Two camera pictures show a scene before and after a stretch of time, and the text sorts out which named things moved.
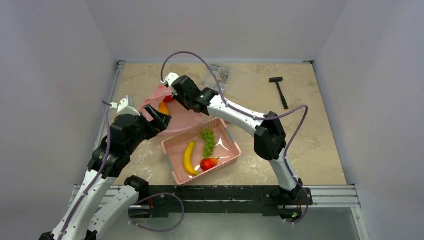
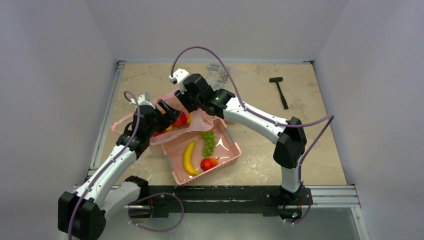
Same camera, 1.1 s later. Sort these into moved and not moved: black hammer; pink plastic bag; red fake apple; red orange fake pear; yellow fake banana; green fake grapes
Moved: pink plastic bag; red fake apple
Not moved: yellow fake banana; green fake grapes; black hammer; red orange fake pear
